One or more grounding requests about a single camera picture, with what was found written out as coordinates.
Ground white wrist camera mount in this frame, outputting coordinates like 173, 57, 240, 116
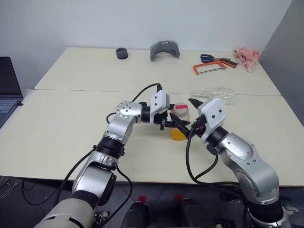
197, 97, 226, 144
149, 89, 171, 125

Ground clear bottle with orange drink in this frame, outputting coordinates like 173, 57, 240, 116
170, 102, 192, 142

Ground black round cup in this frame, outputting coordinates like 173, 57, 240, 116
115, 47, 129, 60

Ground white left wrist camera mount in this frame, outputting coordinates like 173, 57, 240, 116
149, 89, 171, 125

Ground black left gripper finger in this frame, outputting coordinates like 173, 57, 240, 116
165, 120, 191, 127
169, 113, 191, 140

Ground blue handled scissors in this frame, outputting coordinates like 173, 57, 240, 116
200, 54, 232, 63

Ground dark rounded shape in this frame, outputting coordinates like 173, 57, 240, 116
124, 200, 150, 228
179, 198, 207, 228

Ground clear plastic bottle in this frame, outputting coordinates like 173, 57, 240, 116
189, 83, 236, 106

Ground pink cloth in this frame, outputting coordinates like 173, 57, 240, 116
232, 47, 260, 73

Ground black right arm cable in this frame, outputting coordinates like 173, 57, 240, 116
185, 117, 240, 188

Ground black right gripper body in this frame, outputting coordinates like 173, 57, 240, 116
190, 115, 207, 138

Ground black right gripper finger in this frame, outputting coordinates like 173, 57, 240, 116
188, 97, 203, 110

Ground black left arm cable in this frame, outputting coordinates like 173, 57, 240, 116
54, 82, 163, 225

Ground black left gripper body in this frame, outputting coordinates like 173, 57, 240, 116
153, 111, 174, 131

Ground dark grey laptop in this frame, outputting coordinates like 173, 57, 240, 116
0, 56, 24, 129

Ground white floor cables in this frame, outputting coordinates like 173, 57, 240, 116
0, 177, 23, 200

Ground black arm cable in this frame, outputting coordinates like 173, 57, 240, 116
54, 82, 163, 225
185, 117, 240, 188

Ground grey curved plastic shell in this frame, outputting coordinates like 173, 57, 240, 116
149, 40, 181, 62

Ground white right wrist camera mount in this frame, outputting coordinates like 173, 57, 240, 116
197, 97, 226, 144

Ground orange hacksaw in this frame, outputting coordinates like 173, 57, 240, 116
192, 59, 238, 76

